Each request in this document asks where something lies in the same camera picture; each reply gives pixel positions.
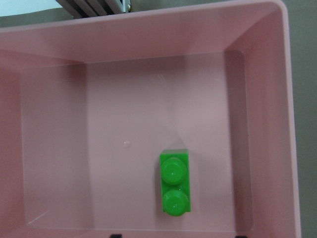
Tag green two-stud block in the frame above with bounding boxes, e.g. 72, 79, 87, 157
159, 149, 191, 217

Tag pink plastic box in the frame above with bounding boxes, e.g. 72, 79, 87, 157
0, 0, 302, 238

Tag aluminium frame post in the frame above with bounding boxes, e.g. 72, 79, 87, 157
56, 0, 132, 19

